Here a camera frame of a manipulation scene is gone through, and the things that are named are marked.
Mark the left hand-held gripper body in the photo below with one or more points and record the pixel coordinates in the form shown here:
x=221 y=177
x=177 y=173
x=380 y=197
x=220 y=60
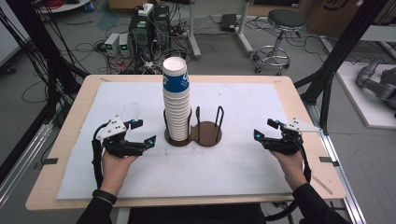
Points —
x=113 y=128

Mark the black tape piece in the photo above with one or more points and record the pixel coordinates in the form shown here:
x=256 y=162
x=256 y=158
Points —
x=327 y=160
x=49 y=161

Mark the stack of paper cups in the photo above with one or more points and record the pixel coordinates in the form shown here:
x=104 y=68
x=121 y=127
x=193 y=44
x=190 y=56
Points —
x=176 y=102

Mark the black wristband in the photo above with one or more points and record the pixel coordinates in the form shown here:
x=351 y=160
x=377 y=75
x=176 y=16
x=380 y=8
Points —
x=104 y=196

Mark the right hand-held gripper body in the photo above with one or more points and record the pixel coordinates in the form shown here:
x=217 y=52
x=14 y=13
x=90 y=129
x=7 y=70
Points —
x=288 y=141

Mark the grey power supply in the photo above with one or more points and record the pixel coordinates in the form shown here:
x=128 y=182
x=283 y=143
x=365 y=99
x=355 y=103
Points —
x=111 y=43
x=124 y=45

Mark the round white table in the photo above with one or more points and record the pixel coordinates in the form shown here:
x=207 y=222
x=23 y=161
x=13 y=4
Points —
x=62 y=6

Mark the cardboard box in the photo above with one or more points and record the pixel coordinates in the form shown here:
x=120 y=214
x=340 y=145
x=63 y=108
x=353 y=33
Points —
x=336 y=15

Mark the white power adapter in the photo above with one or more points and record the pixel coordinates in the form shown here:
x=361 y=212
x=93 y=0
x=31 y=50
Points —
x=145 y=10

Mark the aluminium rail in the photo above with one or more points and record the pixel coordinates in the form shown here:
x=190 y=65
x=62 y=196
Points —
x=21 y=165
x=339 y=174

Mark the person's right hand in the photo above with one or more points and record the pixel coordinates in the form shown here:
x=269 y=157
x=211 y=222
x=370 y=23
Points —
x=292 y=168

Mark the white platform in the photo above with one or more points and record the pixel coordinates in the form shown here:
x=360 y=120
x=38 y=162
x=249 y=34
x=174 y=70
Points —
x=367 y=112

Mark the black floor box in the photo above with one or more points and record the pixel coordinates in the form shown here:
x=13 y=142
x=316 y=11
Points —
x=228 y=22

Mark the person's left hand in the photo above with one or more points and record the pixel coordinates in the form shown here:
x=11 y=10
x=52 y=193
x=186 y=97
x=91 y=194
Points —
x=115 y=171

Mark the light tape strip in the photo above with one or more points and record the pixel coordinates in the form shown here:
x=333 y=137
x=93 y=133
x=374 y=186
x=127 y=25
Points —
x=322 y=185

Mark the black round stool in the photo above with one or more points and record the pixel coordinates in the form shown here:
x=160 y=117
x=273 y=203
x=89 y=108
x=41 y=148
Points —
x=281 y=31

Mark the black metal frame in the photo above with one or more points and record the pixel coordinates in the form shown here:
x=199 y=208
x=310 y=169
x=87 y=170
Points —
x=46 y=46
x=342 y=49

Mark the white foam mat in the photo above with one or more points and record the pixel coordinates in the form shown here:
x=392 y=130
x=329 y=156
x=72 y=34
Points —
x=218 y=174

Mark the white desk leg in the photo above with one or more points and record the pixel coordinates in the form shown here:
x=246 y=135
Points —
x=244 y=31
x=193 y=34

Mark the black computer tower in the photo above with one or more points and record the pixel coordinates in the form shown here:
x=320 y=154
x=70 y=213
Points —
x=149 y=31

